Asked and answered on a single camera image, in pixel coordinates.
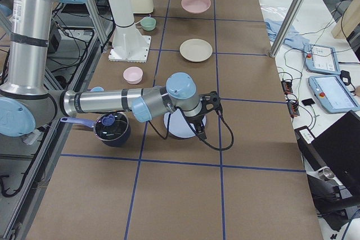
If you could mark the dark blue lidded pot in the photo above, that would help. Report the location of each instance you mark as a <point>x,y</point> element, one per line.
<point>113,128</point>

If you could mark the lower teach pendant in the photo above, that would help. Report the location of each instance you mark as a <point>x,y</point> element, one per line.
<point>332,94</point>

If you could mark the pink bowl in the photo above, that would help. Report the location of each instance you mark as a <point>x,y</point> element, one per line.
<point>133,75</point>

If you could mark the light blue cup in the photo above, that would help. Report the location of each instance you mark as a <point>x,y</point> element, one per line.
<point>97,89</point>

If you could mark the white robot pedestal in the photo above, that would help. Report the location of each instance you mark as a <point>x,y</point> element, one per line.
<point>128,44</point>

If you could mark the teach pendant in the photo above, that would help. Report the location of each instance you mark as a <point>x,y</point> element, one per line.
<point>321,59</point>
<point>332,94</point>

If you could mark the upper teach pendant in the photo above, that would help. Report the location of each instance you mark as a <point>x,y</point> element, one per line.
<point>321,59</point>

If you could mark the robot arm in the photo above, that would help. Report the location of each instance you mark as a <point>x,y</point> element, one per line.
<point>26,104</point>

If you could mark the black laptop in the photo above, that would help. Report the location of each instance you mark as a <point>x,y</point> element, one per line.
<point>334,157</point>

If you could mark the pink plate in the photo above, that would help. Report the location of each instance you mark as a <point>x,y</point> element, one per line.
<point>196,6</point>

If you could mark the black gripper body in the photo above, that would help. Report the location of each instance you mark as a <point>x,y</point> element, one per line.
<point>198,121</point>

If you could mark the green bowl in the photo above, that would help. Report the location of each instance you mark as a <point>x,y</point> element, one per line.
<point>148,23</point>

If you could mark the aluminium frame post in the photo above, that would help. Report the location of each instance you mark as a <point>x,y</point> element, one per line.
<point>285,27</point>

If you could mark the cream plate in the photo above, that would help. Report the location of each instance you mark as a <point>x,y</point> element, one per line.
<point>196,50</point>

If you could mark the blue plate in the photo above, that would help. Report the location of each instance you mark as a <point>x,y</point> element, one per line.
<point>177,125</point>

